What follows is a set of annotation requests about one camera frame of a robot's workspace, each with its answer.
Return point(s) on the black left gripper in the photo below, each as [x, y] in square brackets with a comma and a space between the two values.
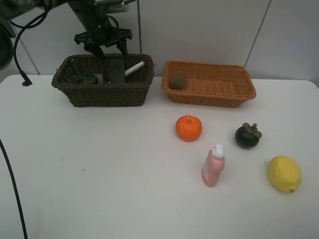
[97, 35]

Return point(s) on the grey felt whiteboard eraser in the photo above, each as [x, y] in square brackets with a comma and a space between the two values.
[117, 71]

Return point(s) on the black square bottle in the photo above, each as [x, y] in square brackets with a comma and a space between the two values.
[91, 79]

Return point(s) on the brown kiwi fruit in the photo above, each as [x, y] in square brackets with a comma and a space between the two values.
[177, 81]

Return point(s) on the orange mandarin fruit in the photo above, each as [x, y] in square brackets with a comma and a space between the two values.
[188, 128]

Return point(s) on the pink lotion bottle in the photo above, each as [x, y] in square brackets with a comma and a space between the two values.
[213, 166]

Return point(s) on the dark purple mangosteen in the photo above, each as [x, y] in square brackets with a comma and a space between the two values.
[247, 136]

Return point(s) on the yellow lemon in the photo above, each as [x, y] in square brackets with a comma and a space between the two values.
[284, 174]

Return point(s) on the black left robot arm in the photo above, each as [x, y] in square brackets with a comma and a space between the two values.
[95, 16]

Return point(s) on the white red-capped marker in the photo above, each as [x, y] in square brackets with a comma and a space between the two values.
[134, 68]

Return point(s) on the dark brown wicker basket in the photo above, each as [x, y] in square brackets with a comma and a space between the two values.
[131, 93]

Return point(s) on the orange wicker basket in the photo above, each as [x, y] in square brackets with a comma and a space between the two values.
[220, 85]

